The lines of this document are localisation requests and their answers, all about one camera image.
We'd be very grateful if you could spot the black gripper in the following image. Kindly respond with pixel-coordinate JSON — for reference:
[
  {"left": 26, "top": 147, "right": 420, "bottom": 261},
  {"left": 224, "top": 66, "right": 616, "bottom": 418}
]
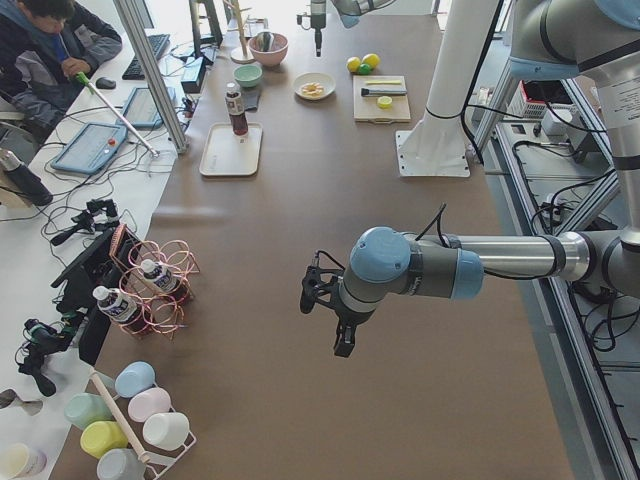
[
  {"left": 309, "top": 0, "right": 326, "bottom": 57},
  {"left": 333, "top": 312, "right": 360, "bottom": 357}
]

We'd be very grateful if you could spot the white round plate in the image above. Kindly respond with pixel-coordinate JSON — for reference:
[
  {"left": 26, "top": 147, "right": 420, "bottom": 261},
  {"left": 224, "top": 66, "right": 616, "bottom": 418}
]
[{"left": 293, "top": 72, "right": 336, "bottom": 101}]

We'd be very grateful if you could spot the braided glazed donut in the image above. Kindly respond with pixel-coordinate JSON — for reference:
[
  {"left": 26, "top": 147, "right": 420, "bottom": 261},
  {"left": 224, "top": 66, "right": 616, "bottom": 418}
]
[{"left": 300, "top": 82, "right": 324, "bottom": 98}]

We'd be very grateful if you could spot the cream serving tray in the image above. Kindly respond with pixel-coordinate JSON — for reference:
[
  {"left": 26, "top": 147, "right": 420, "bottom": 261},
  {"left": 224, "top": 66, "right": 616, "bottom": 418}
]
[{"left": 199, "top": 122, "right": 263, "bottom": 177}]

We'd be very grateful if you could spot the yellow lemon lower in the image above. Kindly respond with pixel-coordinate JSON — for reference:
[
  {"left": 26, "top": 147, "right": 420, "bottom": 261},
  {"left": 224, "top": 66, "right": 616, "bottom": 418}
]
[{"left": 346, "top": 56, "right": 362, "bottom": 73}]

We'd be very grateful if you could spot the yellow lemon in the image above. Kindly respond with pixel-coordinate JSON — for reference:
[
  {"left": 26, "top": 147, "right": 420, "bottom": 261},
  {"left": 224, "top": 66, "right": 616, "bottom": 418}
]
[
  {"left": 362, "top": 53, "right": 380, "bottom": 69},
  {"left": 346, "top": 56, "right": 362, "bottom": 73}
]

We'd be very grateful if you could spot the pink bowl with ice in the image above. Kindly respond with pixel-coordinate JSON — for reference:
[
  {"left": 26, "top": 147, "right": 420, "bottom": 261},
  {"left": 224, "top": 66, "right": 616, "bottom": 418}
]
[{"left": 248, "top": 31, "right": 289, "bottom": 67}]

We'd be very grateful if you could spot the green lime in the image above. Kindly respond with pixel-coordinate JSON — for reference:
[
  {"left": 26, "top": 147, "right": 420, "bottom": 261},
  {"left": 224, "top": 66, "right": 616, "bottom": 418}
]
[{"left": 357, "top": 63, "right": 372, "bottom": 75}]

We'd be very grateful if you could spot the steel funnel scoop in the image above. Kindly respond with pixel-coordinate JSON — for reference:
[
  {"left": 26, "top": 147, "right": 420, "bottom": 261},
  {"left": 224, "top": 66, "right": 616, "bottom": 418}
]
[{"left": 254, "top": 30, "right": 276, "bottom": 52}]

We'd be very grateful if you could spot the yellow lemon upper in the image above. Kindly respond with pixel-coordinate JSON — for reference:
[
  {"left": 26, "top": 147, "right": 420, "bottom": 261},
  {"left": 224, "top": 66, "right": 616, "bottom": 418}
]
[{"left": 362, "top": 53, "right": 380, "bottom": 69}]

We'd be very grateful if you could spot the yellow plastic knife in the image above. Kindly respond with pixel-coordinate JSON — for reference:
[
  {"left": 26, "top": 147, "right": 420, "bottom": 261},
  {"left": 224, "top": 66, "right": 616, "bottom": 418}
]
[{"left": 365, "top": 79, "right": 402, "bottom": 86}]

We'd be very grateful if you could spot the steel cylinder grinder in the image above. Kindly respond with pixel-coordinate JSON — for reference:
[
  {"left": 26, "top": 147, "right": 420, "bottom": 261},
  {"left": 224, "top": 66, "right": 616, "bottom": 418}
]
[{"left": 360, "top": 87, "right": 407, "bottom": 97}]

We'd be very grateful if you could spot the green bowl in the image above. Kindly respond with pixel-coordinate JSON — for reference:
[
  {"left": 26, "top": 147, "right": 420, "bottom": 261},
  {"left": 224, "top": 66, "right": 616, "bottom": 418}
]
[{"left": 233, "top": 64, "right": 263, "bottom": 88}]

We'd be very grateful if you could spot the wooden mug tree stand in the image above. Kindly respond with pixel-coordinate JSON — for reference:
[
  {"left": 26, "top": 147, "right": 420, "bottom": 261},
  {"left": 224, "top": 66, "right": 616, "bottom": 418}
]
[{"left": 223, "top": 0, "right": 255, "bottom": 65}]

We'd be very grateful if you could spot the grey folded cloth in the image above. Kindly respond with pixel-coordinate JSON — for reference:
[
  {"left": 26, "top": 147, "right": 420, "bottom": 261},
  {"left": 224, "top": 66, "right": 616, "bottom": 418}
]
[{"left": 241, "top": 88, "right": 261, "bottom": 111}]

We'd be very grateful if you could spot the wooden cutting board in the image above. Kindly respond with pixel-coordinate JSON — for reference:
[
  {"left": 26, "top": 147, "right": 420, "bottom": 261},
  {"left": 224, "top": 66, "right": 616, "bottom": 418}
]
[{"left": 352, "top": 75, "right": 411, "bottom": 123}]

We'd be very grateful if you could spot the half lemon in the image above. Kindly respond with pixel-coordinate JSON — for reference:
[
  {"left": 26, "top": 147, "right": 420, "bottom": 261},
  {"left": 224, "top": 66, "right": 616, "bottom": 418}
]
[{"left": 376, "top": 96, "right": 393, "bottom": 109}]

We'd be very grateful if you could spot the dark tea bottle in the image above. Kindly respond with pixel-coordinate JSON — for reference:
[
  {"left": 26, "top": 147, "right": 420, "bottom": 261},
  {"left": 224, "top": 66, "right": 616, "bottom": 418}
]
[{"left": 225, "top": 82, "right": 249, "bottom": 136}]

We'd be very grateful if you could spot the black keyboard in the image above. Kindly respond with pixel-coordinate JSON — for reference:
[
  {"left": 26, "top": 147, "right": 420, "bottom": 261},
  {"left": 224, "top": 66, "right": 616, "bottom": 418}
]
[{"left": 121, "top": 33, "right": 172, "bottom": 82}]

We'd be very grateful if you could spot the blue teach pendant far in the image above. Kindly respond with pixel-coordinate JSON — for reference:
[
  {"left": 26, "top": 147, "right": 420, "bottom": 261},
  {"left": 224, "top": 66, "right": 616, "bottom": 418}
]
[{"left": 122, "top": 87, "right": 163, "bottom": 130}]

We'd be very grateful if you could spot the blue teach pendant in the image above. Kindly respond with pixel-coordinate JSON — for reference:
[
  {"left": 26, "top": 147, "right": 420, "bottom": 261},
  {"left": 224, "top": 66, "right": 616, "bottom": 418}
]
[
  {"left": 122, "top": 87, "right": 163, "bottom": 130},
  {"left": 51, "top": 122, "right": 127, "bottom": 175}
]

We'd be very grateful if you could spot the white cup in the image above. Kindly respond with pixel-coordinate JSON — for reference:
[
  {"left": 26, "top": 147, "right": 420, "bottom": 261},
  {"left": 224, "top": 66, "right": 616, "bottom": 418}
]
[{"left": 142, "top": 412, "right": 190, "bottom": 451}]

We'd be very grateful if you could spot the pink cup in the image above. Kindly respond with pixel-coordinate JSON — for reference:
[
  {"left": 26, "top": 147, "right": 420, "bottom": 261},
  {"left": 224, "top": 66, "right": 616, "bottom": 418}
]
[{"left": 128, "top": 387, "right": 171, "bottom": 423}]

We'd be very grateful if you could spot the bottle in rack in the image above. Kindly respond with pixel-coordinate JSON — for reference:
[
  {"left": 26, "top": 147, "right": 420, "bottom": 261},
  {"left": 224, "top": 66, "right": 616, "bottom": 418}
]
[
  {"left": 140, "top": 259, "right": 188, "bottom": 301},
  {"left": 92, "top": 285, "right": 149, "bottom": 335}
]

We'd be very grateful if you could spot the blue cup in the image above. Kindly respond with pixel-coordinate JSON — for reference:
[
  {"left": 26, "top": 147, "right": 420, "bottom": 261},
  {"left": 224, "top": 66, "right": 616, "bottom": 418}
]
[{"left": 115, "top": 361, "right": 156, "bottom": 398}]

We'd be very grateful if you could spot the black computer mouse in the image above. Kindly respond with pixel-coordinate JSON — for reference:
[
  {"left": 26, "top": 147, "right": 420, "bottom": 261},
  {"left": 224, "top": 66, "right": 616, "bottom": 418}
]
[{"left": 95, "top": 77, "right": 117, "bottom": 90}]

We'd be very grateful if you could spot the blue teach pendant near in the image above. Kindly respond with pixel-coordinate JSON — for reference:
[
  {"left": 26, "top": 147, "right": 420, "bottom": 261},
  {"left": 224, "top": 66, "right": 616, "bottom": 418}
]
[{"left": 51, "top": 122, "right": 127, "bottom": 175}]

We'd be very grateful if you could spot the grey cup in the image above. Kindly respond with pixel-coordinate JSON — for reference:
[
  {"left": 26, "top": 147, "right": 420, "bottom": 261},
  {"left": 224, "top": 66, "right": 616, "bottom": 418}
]
[{"left": 96, "top": 448, "right": 145, "bottom": 480}]

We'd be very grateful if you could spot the yellow cup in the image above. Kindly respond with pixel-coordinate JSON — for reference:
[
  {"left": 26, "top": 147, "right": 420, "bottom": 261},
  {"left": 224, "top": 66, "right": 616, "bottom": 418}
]
[{"left": 80, "top": 420, "right": 129, "bottom": 459}]

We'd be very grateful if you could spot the green cup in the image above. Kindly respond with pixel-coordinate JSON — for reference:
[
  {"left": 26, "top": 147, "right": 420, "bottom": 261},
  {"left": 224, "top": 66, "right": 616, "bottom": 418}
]
[{"left": 64, "top": 392, "right": 113, "bottom": 430}]

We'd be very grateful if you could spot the seated person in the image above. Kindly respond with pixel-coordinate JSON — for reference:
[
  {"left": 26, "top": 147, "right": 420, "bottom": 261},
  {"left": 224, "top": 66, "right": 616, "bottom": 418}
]
[{"left": 1, "top": 0, "right": 122, "bottom": 139}]

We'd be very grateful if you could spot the black thermos bottle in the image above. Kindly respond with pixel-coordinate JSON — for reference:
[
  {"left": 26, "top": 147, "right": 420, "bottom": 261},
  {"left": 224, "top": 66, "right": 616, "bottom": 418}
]
[{"left": 1, "top": 149, "right": 53, "bottom": 206}]

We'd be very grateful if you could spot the aluminium frame post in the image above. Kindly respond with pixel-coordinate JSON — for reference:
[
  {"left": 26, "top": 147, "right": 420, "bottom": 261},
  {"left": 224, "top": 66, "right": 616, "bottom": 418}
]
[{"left": 114, "top": 0, "right": 188, "bottom": 154}]

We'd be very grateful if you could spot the copper wire bottle rack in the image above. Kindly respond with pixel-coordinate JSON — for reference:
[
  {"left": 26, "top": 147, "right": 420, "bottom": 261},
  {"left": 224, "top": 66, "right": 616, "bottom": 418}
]
[{"left": 109, "top": 225, "right": 200, "bottom": 339}]

